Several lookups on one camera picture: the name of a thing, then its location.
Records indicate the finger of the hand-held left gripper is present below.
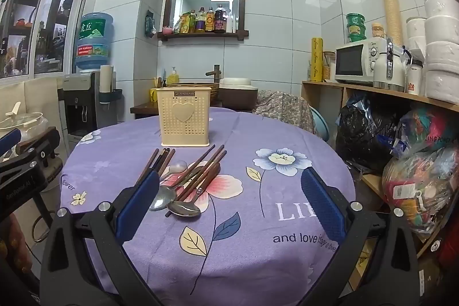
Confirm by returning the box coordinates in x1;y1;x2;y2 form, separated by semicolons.
0;128;22;158
16;127;61;168

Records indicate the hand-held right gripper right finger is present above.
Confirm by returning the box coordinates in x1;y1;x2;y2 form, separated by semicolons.
300;167;420;306

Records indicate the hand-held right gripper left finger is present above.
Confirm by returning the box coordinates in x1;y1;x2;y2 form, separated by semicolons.
39;170;162;306

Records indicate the shiny metal spoon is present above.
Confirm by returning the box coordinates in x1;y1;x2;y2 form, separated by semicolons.
148;184;177;212

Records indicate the wooden handled metal spoon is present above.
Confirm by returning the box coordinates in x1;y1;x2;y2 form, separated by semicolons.
167;163;221;218

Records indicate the matte grey spoon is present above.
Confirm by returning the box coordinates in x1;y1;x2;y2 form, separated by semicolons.
160;160;188;182

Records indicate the pile of wooden chopsticks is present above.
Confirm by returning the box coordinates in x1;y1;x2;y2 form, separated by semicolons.
135;144;227;218

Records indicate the beige perforated utensil holder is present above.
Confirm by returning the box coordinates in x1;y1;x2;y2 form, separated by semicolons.
155;87;213;147

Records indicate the white pot with glass lid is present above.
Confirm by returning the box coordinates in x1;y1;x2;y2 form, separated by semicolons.
0;102;49;163

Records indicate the grey water dispenser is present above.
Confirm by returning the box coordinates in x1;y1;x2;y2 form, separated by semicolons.
58;71;120;149

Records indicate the purple floral tablecloth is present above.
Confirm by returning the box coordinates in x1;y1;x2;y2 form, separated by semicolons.
59;107;356;306

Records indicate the black plastic bag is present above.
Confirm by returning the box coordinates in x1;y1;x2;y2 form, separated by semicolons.
335;94;403;175

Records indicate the blue plastic basin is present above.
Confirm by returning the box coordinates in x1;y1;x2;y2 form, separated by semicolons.
310;107;331;142

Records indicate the dark grey cup holder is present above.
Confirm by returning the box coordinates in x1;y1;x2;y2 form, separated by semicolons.
99;88;125;104

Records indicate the white paper cup tube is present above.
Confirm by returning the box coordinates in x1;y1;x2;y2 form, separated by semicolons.
100;65;114;93

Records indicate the clear bag of colourful goods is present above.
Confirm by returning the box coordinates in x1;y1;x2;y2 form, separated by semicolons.
382;147;459;239

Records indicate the floral patterned cloth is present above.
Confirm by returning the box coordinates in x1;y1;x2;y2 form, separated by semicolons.
252;90;318;137

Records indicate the blue water bottle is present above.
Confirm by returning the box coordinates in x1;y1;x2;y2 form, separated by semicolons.
74;12;114;73

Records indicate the white framed window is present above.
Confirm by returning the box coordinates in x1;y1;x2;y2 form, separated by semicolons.
0;0;89;79

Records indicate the wooden shelf unit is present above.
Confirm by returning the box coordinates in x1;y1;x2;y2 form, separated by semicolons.
300;79;459;292

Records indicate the colourful printed bag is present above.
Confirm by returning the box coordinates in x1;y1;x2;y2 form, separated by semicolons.
392;107;459;160

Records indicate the dark bucket with white lid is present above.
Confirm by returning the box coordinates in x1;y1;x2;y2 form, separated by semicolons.
217;77;259;112

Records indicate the glass jar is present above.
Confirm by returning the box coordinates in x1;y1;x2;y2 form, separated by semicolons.
322;50;336;80

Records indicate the woven basin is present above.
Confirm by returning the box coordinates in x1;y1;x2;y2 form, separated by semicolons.
176;81;220;102

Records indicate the white microwave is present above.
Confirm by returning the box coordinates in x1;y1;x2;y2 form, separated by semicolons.
334;38;388;86

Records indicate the yellow roll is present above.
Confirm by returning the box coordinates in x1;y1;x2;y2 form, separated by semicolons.
311;37;325;81

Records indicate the white electric kettle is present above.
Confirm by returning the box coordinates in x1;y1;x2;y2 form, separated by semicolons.
372;37;410;92

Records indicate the wooden faucet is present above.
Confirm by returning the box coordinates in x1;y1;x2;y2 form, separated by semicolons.
205;64;221;85

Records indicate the white thermos bottle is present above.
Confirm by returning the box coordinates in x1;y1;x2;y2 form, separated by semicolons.
407;56;424;95

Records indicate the yellow food packet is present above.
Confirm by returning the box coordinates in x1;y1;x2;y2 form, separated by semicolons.
174;13;191;34

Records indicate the amber sauce bottle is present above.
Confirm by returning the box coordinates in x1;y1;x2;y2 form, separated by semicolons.
196;7;208;33

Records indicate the large dark sauce bottle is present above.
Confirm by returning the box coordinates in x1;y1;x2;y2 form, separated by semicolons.
214;3;227;33

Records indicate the stack of paper cups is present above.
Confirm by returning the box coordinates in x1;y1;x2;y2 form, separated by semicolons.
376;0;404;47

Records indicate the stack of toilet paper rolls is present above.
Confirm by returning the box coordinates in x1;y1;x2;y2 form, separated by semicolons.
396;0;459;103

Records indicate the green wall packet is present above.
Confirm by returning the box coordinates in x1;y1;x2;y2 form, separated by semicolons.
144;10;157;38

